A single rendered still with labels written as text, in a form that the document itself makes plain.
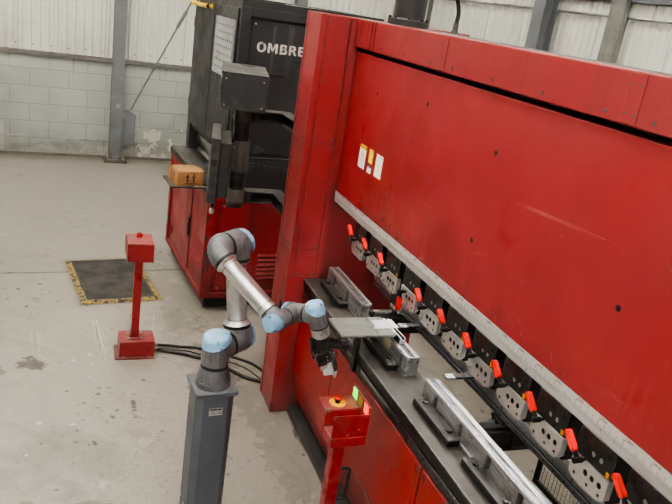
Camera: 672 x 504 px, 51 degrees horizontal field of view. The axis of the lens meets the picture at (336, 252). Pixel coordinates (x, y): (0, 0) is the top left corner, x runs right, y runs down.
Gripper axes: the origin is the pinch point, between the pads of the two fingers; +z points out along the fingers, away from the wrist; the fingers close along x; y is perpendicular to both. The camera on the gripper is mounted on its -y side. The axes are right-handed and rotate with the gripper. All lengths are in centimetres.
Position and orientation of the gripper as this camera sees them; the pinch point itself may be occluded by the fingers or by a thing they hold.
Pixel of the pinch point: (335, 374)
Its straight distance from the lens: 296.1
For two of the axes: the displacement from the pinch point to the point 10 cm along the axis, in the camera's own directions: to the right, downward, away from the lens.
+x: 3.5, 3.5, -8.7
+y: -9.2, 3.1, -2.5
